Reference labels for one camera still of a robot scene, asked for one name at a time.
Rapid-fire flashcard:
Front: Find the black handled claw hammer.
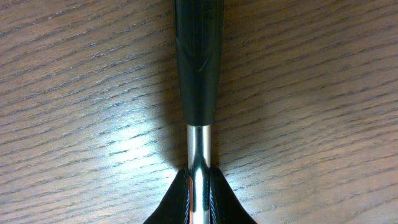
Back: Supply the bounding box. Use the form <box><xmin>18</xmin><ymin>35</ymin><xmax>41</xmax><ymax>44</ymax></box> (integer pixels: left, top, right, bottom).
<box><xmin>174</xmin><ymin>0</ymin><xmax>224</xmax><ymax>223</ymax></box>

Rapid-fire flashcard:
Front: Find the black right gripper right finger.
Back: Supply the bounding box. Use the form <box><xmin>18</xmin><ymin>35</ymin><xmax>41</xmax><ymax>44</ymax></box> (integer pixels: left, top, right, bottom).
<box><xmin>210</xmin><ymin>167</ymin><xmax>256</xmax><ymax>224</ymax></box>

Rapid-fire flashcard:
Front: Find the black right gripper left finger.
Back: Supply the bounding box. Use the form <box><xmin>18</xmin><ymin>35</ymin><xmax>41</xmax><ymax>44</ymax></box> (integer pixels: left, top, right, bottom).
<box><xmin>144</xmin><ymin>169</ymin><xmax>190</xmax><ymax>224</ymax></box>

